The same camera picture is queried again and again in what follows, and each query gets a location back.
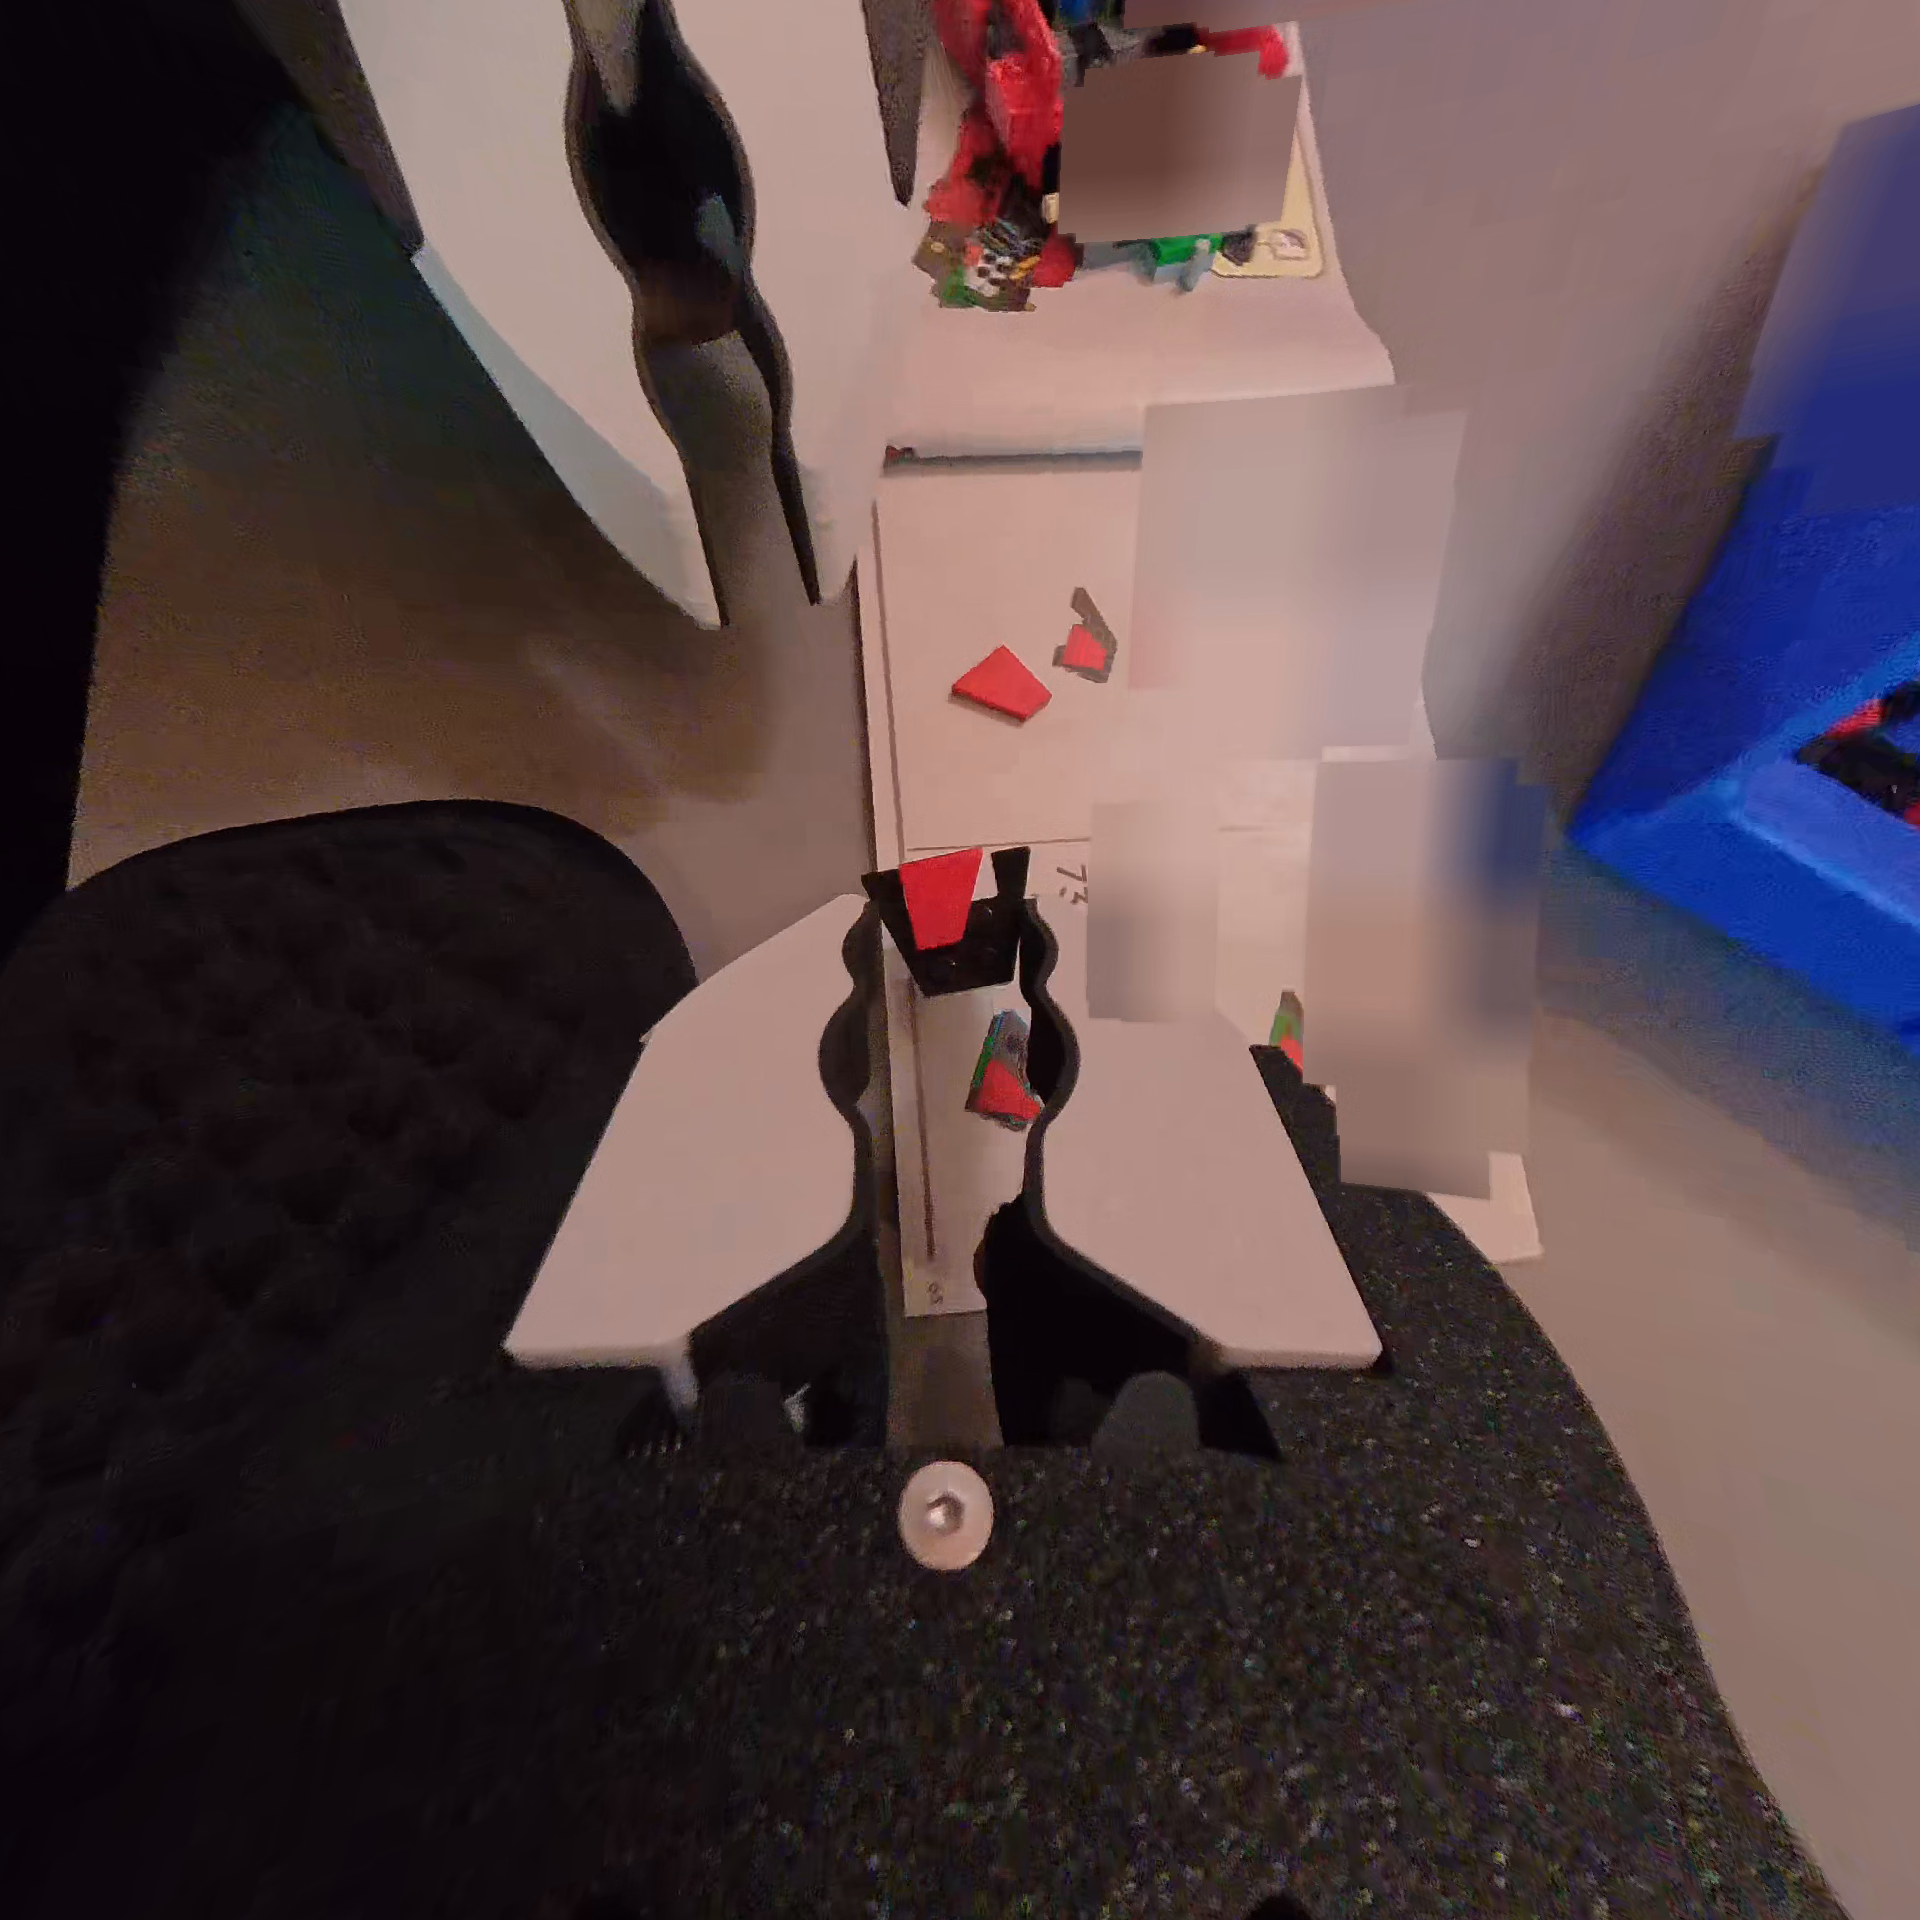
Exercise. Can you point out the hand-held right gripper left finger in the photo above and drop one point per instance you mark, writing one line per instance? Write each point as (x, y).
(704, 1171)

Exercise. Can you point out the black toy brick plate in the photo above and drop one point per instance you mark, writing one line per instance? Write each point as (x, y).
(961, 973)

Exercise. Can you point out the black and red toy parts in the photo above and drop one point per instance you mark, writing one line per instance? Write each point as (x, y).
(1867, 757)

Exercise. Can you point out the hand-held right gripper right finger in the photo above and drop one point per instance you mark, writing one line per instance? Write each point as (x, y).
(1201, 1200)

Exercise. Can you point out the blue plastic bin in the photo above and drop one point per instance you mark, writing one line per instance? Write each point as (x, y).
(1770, 600)

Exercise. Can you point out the white building instruction booklet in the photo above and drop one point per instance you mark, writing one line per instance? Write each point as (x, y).
(973, 570)

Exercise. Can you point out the pile of mixed toy bricks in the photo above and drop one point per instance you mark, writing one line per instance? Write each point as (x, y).
(1003, 136)

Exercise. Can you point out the black dimpled pad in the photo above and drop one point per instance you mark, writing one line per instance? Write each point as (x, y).
(300, 1049)

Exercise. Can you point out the red wedge toy brick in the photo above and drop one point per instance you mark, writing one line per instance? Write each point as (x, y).
(1001, 685)
(941, 901)

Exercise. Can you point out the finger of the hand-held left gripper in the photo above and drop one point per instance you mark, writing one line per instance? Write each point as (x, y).
(819, 224)
(495, 180)

